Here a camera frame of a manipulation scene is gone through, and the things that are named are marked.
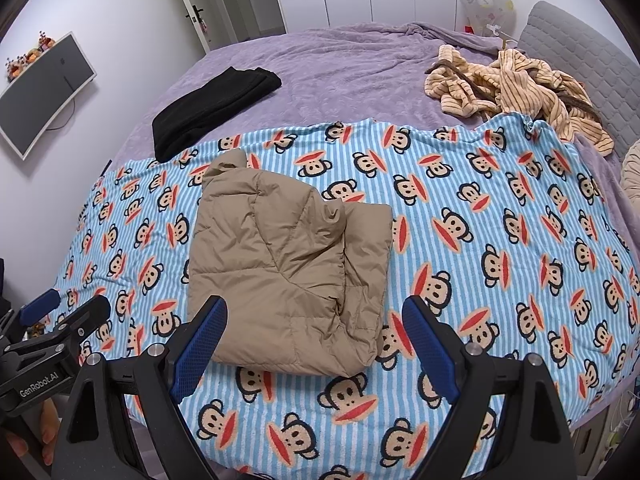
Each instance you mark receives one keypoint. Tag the cream pillow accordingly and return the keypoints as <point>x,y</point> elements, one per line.
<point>632,170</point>

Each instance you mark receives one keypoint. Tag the grey padded headboard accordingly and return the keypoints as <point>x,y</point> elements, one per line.
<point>585,55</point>

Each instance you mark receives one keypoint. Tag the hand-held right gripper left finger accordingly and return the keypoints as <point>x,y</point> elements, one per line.
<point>197,355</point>

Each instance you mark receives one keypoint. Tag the orange toy ornaments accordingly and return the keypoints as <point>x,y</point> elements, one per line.
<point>30,55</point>

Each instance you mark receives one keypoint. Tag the blue striped monkey print blanket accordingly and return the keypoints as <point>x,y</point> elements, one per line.
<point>500,260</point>

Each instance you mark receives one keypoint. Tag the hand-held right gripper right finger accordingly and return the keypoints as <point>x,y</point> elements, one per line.
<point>430,355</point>

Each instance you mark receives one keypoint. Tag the wall television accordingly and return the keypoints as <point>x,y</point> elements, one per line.
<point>40,95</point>

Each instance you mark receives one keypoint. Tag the purple bedspread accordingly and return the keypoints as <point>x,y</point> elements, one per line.
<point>350,70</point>

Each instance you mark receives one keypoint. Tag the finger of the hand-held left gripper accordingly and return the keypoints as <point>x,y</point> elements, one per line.
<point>40,307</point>
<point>82,317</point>

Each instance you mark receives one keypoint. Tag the black folded pants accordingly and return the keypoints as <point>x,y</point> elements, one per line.
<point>210,105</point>

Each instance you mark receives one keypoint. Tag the beige puffer jacket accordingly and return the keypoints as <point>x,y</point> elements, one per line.
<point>280,270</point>

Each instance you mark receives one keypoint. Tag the beige striped fleece robe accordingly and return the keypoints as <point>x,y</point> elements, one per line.
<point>525,80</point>

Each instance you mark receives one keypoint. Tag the person's left hand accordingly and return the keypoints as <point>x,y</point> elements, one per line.
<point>50,430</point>

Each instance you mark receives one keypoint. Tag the covered white standing fan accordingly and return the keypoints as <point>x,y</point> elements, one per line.
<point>485,0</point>

